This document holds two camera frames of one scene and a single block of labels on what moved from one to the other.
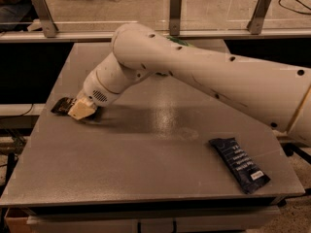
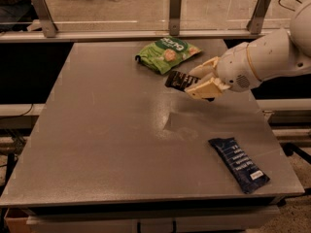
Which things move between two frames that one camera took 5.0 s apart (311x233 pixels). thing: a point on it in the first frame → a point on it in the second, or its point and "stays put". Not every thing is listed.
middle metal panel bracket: [175, 9] stays put
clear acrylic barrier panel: [190, 9] stays put
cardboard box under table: [16, 219] stays put
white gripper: [97, 92] → [233, 68]
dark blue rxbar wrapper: [245, 172] stays put
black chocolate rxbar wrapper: [62, 107] → [180, 81]
